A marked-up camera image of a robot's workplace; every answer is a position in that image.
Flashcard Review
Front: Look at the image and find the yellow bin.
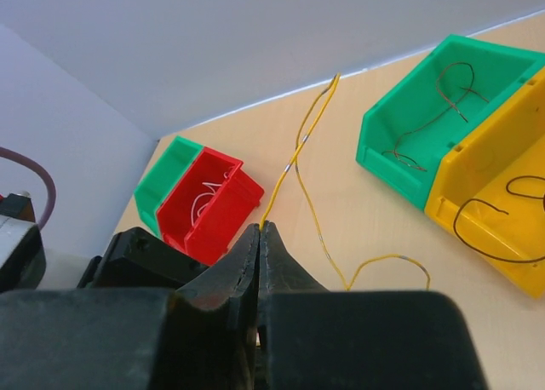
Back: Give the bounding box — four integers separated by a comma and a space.
425, 71, 544, 299

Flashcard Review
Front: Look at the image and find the right green bin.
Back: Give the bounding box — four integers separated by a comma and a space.
356, 35, 544, 209

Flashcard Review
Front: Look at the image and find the left green bin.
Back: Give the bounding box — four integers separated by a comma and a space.
134, 136, 204, 237

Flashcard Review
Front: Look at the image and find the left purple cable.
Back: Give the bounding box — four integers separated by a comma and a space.
0, 146, 57, 229

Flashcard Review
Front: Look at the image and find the brown wire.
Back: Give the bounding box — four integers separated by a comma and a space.
453, 175, 545, 263

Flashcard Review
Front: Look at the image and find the red bin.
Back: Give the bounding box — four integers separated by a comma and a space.
157, 147, 264, 266

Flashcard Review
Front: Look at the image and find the yellow wire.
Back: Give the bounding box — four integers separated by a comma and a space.
257, 72, 432, 292

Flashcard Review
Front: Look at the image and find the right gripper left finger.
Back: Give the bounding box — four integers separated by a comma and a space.
1, 225, 260, 389

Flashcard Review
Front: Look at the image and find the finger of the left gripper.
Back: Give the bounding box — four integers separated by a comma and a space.
77, 227, 208, 289

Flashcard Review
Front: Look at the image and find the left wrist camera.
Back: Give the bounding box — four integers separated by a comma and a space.
1, 193, 46, 293

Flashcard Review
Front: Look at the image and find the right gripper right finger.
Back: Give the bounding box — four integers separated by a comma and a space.
258, 222, 488, 389

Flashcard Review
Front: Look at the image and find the green bin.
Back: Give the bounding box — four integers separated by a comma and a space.
356, 35, 544, 209
134, 136, 204, 237

